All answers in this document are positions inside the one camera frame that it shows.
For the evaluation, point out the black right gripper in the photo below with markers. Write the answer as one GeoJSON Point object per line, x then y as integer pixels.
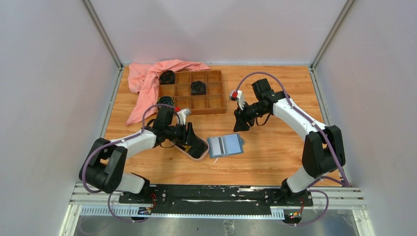
{"type": "Point", "coordinates": [241, 126]}

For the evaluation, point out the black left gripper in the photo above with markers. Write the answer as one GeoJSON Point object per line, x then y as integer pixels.
{"type": "Point", "coordinates": [186, 135]}

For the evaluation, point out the pink oval card tray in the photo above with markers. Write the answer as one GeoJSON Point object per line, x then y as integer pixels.
{"type": "Point", "coordinates": [197, 153]}

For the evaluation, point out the teal leather card holder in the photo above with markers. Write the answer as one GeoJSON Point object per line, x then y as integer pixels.
{"type": "Point", "coordinates": [233, 145]}

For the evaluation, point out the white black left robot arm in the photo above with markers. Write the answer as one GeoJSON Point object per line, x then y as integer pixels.
{"type": "Point", "coordinates": [103, 168]}

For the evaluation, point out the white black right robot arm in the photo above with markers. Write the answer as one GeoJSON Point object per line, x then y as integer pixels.
{"type": "Point", "coordinates": [323, 150]}

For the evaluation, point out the yellow black credit card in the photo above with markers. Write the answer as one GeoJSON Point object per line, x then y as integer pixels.
{"type": "Point", "coordinates": [184, 148]}

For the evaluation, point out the white card with magnetic stripe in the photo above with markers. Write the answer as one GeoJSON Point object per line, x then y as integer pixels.
{"type": "Point", "coordinates": [217, 146]}

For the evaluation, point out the wooden compartment tray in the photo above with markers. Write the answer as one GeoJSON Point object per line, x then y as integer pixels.
{"type": "Point", "coordinates": [211, 103]}

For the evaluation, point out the rolled dark dotted tie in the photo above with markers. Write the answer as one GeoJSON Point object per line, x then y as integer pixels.
{"type": "Point", "coordinates": [198, 88]}

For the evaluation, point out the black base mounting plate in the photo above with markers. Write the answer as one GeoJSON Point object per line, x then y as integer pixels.
{"type": "Point", "coordinates": [215, 199]}

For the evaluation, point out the rolled black tie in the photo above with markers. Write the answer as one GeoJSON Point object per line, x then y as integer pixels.
{"type": "Point", "coordinates": [167, 78]}

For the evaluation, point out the pink cloth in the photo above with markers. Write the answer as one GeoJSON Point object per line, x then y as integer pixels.
{"type": "Point", "coordinates": [143, 80]}

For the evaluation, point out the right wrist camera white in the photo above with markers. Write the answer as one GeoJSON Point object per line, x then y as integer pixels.
{"type": "Point", "coordinates": [237, 96]}

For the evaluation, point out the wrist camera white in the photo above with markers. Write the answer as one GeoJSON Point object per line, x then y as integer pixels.
{"type": "Point", "coordinates": [182, 115]}
{"type": "Point", "coordinates": [237, 96]}

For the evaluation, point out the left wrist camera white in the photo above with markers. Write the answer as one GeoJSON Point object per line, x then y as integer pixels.
{"type": "Point", "coordinates": [182, 115]}

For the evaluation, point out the aluminium frame rail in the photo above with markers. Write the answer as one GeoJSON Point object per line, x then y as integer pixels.
{"type": "Point", "coordinates": [325, 199]}

